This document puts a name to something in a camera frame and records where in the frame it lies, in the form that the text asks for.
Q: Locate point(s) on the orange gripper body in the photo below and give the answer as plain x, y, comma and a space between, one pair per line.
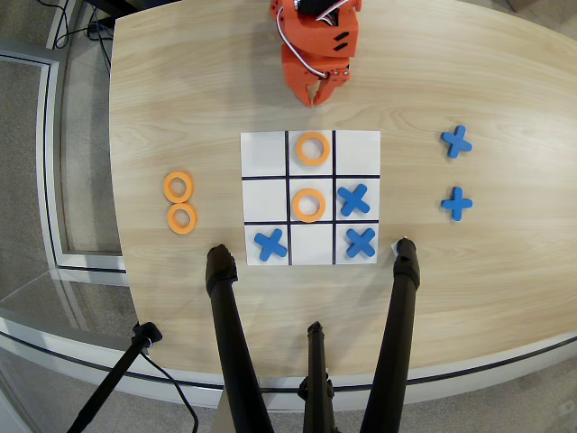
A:
298, 76

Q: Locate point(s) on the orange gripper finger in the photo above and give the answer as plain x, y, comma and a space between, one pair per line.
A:
306, 95
336, 81

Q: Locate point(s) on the white tic-tac-toe board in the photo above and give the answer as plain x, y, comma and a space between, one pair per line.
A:
263, 153

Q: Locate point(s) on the blue foam cross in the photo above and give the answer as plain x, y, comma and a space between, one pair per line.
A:
354, 199
270, 245
456, 142
456, 204
360, 242

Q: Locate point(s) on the black furniture base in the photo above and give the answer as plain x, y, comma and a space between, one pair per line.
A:
112, 5

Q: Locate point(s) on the thick black tripod leg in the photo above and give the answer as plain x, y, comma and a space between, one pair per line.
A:
396, 325
230, 325

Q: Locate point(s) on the white framed glass panel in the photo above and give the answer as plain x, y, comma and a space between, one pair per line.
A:
47, 158

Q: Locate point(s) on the thin black tripod leg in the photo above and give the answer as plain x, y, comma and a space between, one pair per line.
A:
317, 374

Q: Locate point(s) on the black light stand pole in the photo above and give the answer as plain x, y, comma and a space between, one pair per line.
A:
112, 379

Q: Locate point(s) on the black camera tripod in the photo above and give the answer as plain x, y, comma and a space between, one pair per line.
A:
90, 361

